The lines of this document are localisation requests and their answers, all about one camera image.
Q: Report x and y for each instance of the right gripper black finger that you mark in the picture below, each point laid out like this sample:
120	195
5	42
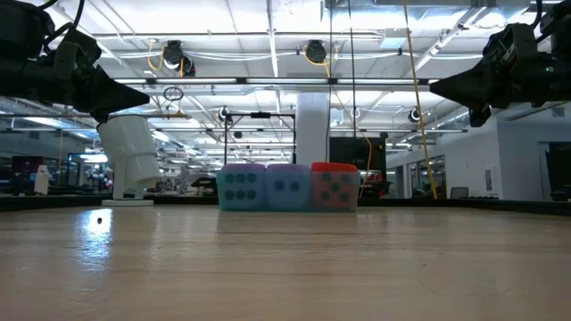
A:
468	87

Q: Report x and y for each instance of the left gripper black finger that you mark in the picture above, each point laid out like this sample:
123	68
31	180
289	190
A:
116	96

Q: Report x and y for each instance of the purple foam die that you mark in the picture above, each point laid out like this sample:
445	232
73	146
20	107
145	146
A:
287	187
243	187

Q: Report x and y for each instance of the red foam die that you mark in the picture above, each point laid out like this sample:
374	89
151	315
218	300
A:
334	187

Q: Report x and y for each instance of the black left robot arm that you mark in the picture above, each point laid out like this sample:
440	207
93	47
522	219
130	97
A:
22	76

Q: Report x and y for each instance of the black background robot arm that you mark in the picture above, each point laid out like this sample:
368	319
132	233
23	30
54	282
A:
207	183

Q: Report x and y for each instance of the small black ceiling reel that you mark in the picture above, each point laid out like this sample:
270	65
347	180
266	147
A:
414	115
224	113

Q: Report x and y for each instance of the dark monitor screen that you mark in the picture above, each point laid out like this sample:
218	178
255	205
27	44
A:
27	164

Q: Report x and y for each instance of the small black monitor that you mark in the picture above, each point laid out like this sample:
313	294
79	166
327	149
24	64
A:
459	193

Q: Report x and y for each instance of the white bottle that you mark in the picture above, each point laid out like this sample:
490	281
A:
43	180

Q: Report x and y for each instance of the black rectangular screen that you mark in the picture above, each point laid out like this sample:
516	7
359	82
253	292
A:
357	151

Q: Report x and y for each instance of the white round column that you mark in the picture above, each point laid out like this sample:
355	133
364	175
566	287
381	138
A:
308	129

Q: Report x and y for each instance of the teal translucent plastic bin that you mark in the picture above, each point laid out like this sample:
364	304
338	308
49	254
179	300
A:
267	207

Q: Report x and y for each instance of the silver ventilation duct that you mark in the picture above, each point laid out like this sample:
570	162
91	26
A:
446	120

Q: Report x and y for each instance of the white cylinder camera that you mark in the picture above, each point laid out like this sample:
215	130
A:
129	151

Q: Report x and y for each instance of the black aluminium table frame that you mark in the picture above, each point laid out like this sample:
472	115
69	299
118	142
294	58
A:
67	203

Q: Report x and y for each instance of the long ceiling light rail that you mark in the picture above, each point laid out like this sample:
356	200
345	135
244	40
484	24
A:
285	81

